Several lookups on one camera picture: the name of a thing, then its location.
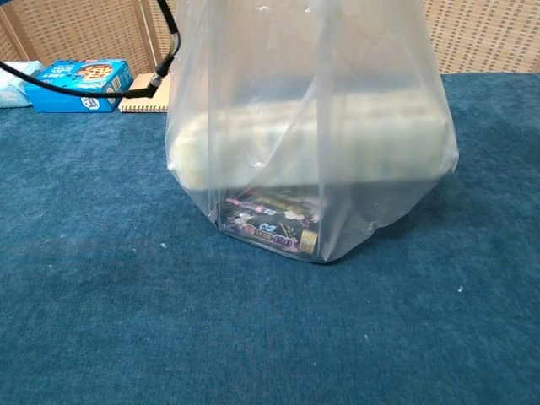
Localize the wicker folding screen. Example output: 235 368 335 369
0 0 540 77

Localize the light blue wet wipes pack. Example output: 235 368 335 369
0 60 46 110

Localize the blue carpet table mat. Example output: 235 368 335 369
0 72 540 405

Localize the orange spiral notebook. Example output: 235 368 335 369
118 73 172 115

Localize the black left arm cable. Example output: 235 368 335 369
0 0 182 100

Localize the clear plastic bag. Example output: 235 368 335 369
165 0 461 266

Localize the blue cookie box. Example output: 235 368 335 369
24 58 135 114

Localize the black printed snack pack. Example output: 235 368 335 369
220 187 322 255

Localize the cream food package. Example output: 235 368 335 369
168 98 453 190

